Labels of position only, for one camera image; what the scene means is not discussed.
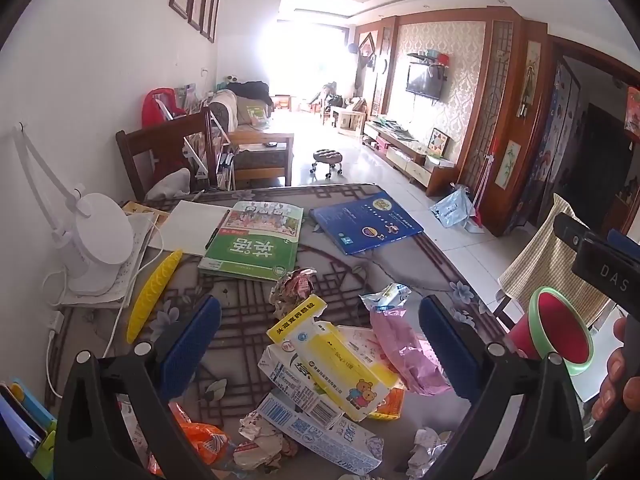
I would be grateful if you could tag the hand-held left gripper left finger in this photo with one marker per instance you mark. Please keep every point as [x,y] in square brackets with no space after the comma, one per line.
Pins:
[192,342]

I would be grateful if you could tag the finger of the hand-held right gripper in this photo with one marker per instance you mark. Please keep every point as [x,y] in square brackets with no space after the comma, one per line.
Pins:
[570,232]

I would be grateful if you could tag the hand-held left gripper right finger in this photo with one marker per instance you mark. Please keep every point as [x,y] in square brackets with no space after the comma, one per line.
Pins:
[445,347]

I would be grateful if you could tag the pink plastic bag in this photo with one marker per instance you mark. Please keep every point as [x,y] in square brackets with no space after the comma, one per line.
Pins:
[405,350]

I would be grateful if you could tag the red bucket with green rim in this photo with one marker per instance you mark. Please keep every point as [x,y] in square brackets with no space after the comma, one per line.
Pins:
[560,325]

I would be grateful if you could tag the blue white snack wrapper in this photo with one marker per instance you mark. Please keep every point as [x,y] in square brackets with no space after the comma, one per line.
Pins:
[387,297]

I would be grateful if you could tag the orange yellow packet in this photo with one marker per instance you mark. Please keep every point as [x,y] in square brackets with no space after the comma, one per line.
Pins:
[390,405]

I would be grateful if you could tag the orange snack bag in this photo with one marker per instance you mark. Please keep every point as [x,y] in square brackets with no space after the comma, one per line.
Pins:
[205,440]

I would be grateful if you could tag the yellow white medicine box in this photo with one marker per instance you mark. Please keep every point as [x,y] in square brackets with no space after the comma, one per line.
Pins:
[340,360]

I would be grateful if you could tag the silver wrapper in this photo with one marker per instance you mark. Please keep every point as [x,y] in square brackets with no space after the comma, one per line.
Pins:
[427,452]

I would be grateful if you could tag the white milk carton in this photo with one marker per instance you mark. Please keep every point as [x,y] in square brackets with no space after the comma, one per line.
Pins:
[295,380]

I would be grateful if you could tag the red white wrapper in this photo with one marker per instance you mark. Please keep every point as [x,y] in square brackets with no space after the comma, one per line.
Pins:
[295,290]

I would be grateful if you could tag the long white blue carton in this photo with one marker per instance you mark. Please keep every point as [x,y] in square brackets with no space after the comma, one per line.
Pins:
[320,435]

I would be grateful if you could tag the person's right hand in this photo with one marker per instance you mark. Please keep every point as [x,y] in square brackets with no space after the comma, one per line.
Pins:
[622,375]

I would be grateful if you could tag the yellow checked cloth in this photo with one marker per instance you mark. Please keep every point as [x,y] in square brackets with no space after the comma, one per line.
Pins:
[545,260]

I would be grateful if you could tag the yellow corn-shaped pen case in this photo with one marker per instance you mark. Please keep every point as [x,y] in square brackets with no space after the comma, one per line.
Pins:
[152,292]

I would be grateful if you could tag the cloth-covered wooden chair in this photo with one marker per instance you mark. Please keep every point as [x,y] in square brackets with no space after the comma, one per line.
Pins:
[505,310]

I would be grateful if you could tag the printed door curtain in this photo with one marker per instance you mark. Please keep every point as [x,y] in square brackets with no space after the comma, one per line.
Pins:
[555,150]

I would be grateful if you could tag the white mop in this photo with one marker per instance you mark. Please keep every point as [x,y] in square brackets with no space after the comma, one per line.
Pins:
[482,190]

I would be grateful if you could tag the green textbook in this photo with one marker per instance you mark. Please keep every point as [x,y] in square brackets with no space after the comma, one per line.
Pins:
[250,250]

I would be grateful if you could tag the black pen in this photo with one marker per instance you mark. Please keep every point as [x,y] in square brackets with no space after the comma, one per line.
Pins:
[217,232]

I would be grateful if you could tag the white paper sheet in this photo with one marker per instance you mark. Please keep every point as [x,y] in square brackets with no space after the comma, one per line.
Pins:
[190,225]

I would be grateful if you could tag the light blue plastic bag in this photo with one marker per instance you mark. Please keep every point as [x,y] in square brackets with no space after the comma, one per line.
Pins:
[450,210]

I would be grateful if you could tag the red hanging lantern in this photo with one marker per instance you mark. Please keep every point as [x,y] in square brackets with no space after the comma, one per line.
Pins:
[632,112]

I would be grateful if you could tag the white desk lamp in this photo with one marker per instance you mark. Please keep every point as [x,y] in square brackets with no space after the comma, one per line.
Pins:
[102,240]

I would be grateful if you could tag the blue book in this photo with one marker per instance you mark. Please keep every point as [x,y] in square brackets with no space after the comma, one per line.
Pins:
[365,222]

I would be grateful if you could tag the colourful puzzle board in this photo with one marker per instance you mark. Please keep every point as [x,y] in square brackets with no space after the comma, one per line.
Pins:
[440,141]

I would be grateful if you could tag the white cloth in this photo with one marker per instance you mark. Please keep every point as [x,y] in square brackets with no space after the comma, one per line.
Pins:
[170,185]

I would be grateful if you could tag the wooden television cabinet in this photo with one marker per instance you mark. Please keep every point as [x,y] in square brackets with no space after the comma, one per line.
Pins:
[415,157]

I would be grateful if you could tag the white book rack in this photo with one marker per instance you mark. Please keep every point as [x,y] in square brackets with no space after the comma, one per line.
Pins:
[220,155]

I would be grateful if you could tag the wooden coffee table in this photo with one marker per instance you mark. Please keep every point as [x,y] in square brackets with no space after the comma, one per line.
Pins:
[265,157]

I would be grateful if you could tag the dark wooden chair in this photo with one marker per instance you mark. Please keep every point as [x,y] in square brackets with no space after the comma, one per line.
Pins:
[160,145]

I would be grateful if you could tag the round wheeled stool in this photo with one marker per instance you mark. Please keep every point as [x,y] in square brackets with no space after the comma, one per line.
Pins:
[327,157]

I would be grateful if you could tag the sofa with cushions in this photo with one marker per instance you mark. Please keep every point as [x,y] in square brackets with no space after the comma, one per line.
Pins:
[235,107]

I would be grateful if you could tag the small wooden table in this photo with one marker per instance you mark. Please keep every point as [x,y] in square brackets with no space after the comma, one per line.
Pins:
[350,120]

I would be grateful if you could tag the bamboo wall painting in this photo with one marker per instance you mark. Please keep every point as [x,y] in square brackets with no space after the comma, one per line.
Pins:
[509,165]

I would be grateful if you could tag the wall television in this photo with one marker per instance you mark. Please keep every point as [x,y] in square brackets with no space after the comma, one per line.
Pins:
[425,82]

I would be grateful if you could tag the wall shelf with items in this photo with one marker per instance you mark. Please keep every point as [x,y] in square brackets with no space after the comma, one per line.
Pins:
[430,57]

